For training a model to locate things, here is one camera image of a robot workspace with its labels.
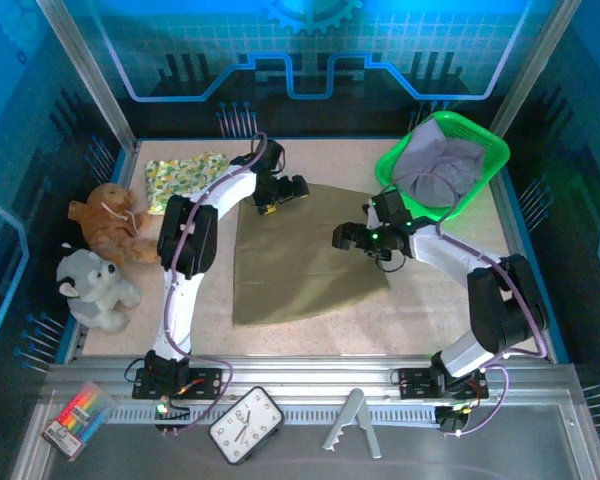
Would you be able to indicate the aluminium frame post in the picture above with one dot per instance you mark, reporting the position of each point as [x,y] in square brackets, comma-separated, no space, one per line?
[90,75]
[535,65]

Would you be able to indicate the lemon print skirt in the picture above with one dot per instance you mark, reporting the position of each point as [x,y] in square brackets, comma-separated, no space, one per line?
[190,175]

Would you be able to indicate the green plastic basket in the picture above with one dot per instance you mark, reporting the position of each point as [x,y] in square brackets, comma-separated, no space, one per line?
[490,145]

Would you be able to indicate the silver metal stand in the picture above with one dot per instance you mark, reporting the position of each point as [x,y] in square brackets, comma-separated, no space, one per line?
[352,420]

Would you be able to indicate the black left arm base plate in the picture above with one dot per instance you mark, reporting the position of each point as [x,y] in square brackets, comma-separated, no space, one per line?
[205,385]

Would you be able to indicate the lavender grey skirt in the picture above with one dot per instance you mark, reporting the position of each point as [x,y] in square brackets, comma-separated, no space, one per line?
[440,165]

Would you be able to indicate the brown plush toy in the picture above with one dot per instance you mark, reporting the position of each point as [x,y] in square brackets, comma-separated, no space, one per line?
[110,220]

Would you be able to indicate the black white alarm clock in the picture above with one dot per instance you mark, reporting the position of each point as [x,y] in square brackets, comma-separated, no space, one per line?
[245,425]

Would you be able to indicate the marker pen pack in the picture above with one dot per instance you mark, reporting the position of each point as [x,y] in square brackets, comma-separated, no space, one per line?
[77,420]

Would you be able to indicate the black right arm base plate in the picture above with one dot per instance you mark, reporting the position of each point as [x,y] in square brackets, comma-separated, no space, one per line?
[415,385]

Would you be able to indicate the olive green skirt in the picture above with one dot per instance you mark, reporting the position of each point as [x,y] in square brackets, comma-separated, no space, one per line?
[300,260]

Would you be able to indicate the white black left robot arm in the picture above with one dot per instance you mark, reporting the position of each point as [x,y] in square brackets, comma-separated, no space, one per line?
[180,300]

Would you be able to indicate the grey white husky plush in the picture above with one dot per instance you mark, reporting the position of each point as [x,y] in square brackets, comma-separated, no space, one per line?
[90,290]

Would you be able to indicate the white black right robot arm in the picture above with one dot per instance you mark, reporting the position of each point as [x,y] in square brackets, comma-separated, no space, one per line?
[505,300]

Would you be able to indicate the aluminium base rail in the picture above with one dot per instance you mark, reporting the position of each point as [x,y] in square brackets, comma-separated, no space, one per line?
[310,370]

